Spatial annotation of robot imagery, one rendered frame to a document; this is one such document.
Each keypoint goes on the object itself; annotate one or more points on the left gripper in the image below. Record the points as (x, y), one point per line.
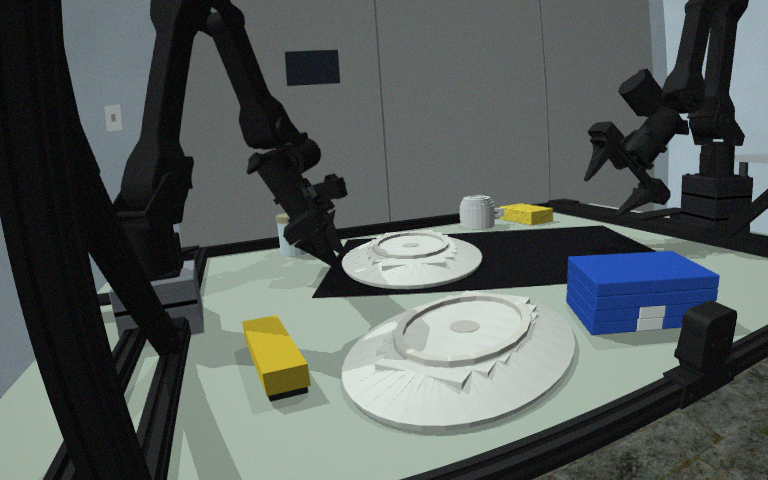
(321, 246)

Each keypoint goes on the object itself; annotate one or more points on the grey cup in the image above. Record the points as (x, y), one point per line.
(478, 212)

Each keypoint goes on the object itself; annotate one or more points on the yellow sponge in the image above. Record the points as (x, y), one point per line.
(527, 214)

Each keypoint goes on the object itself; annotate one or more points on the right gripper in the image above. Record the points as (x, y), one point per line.
(645, 145)

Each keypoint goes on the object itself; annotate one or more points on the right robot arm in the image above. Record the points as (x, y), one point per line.
(716, 119)

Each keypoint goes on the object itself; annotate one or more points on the yellow rectangular block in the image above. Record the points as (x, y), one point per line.
(281, 367)

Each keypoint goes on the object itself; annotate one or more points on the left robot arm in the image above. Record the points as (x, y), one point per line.
(157, 172)

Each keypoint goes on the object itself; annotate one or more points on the black rectangular mat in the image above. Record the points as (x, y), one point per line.
(510, 259)

